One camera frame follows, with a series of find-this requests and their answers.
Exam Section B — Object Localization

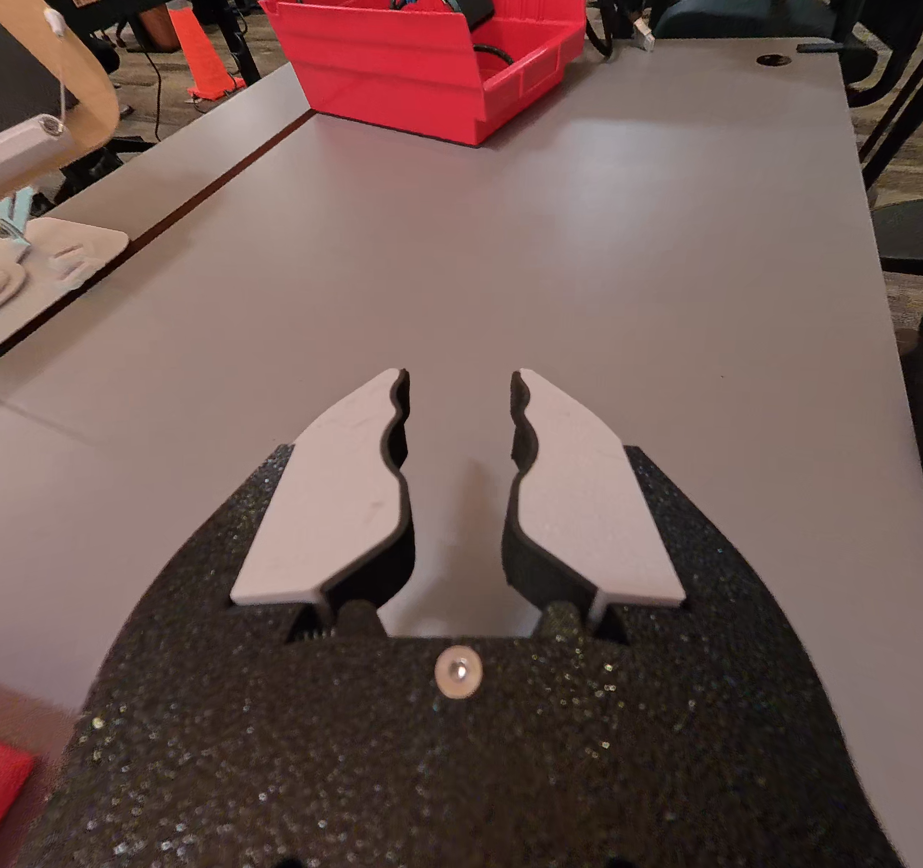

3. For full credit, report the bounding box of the black panel with wooden rim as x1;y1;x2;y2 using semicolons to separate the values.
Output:
0;0;120;169

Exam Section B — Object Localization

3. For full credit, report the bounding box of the red plastic bin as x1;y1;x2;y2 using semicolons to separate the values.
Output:
258;0;586;148

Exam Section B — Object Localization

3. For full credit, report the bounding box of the orange traffic cone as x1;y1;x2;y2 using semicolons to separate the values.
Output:
167;2;246;101

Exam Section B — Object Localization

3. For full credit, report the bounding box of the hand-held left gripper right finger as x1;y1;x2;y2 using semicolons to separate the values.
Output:
501;367;687;627

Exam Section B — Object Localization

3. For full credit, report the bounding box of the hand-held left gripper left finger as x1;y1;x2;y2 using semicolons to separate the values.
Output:
229;367;418;616

